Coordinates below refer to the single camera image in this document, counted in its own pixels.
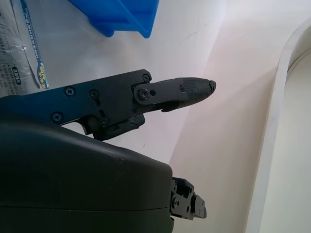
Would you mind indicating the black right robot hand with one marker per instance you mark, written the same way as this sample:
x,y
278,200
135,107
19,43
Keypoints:
x,y
73,174

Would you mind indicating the blue plastic tray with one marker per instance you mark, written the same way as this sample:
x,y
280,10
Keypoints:
x,y
121,14

